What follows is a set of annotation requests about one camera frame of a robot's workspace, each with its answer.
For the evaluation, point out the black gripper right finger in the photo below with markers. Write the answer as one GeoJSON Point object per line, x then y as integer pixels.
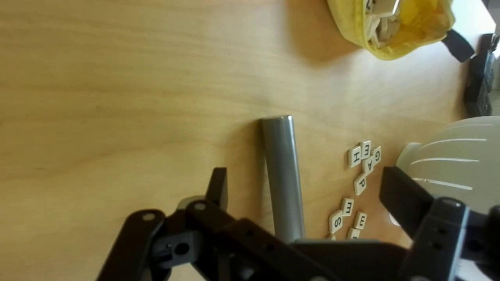
{"type": "Point", "coordinates": [434, 226]}

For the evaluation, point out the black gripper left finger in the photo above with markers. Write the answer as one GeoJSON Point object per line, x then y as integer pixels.
{"type": "Point", "coordinates": [152, 244]}

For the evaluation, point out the grey spatula with metal handle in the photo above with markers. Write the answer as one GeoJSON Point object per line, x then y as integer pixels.
{"type": "Point", "coordinates": [283, 177]}

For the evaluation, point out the white plastic bowl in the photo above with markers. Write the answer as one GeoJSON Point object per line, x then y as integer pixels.
{"type": "Point", "coordinates": [461, 162]}

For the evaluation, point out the scattered letter tiles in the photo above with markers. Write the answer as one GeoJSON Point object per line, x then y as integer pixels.
{"type": "Point", "coordinates": [364, 157]}

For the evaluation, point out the yellow cloth pouch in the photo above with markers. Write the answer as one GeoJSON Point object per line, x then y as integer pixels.
{"type": "Point", "coordinates": [392, 29]}

